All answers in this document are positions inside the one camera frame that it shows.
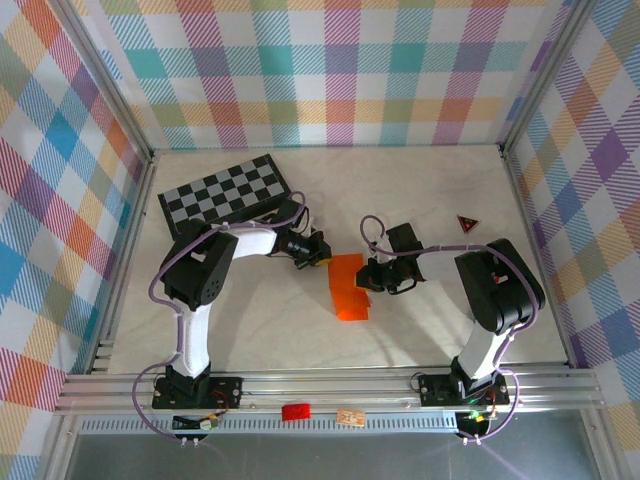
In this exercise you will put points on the orange paper sheet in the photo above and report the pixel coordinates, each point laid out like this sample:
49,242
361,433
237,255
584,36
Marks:
345,295

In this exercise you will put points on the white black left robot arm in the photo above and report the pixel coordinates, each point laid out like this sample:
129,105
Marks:
250,242

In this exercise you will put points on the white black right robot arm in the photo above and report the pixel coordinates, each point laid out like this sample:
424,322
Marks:
500,285

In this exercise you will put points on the black grey chessboard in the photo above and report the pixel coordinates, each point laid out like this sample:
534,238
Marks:
225,195

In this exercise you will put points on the black red triangular badge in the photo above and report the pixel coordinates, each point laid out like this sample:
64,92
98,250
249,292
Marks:
467,223

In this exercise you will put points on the small orange printed label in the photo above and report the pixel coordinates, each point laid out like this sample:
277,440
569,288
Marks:
350,417

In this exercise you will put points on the red rectangular block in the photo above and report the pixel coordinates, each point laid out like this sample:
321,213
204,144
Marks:
296,411

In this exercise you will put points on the aluminium frame rail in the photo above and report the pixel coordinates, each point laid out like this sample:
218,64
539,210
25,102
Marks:
325,392

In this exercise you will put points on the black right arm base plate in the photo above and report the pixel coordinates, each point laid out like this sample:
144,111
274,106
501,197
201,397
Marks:
435,390

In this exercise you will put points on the aluminium side rail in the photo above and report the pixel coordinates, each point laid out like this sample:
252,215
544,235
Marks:
131,250
523,215

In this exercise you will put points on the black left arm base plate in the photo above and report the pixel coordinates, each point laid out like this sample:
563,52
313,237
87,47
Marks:
225,392

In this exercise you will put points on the aluminium frame post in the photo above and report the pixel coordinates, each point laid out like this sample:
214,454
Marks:
545,75
102,75

